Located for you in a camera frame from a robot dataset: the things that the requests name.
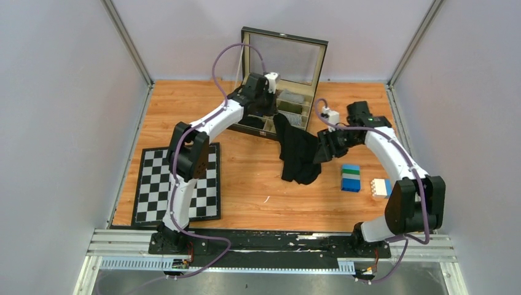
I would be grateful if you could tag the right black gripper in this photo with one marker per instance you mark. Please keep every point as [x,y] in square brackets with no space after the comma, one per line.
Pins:
[327,149]

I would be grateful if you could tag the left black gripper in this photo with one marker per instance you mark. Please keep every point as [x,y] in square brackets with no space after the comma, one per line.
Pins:
[273,109]

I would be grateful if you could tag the black underwear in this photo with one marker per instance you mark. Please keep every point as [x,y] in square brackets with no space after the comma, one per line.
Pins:
[298,149]

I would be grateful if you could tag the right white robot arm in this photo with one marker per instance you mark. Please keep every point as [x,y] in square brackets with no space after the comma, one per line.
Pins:
[417,199]

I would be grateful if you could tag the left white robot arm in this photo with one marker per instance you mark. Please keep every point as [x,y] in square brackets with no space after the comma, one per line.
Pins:
[189,149]

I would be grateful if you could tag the black rolled cloth bottom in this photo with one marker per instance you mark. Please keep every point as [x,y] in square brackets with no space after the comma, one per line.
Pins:
[253,122]

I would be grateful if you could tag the olive green rolled cloth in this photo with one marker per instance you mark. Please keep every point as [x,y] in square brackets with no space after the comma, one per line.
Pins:
[290,107]

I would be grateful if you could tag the grey rolled cloth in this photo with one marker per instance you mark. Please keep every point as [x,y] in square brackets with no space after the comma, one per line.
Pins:
[287,95]

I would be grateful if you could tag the blue green brick stack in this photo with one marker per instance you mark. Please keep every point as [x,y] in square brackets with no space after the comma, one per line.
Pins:
[351,178]

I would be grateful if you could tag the striped rolled cloth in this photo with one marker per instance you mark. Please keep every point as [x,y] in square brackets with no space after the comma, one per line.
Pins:
[294,119]

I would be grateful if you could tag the black compartment storage box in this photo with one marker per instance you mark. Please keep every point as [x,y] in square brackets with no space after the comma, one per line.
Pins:
[299,61]

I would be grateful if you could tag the white blue brick block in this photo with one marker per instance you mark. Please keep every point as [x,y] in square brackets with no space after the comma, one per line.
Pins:
[381,188]

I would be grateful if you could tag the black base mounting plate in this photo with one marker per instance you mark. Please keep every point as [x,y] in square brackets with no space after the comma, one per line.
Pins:
[255,249]

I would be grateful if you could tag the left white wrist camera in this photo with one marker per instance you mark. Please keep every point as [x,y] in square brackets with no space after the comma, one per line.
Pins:
[272,80]

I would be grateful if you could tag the aluminium frame rail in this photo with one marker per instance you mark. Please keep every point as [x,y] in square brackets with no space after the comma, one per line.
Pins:
[126,249]

